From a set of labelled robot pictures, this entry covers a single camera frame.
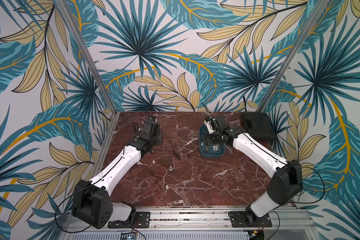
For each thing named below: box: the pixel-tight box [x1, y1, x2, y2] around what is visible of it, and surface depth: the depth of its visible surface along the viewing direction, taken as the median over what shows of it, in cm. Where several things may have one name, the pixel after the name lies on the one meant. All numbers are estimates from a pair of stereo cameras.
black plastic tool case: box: [240, 112, 277, 142], surface depth 109 cm
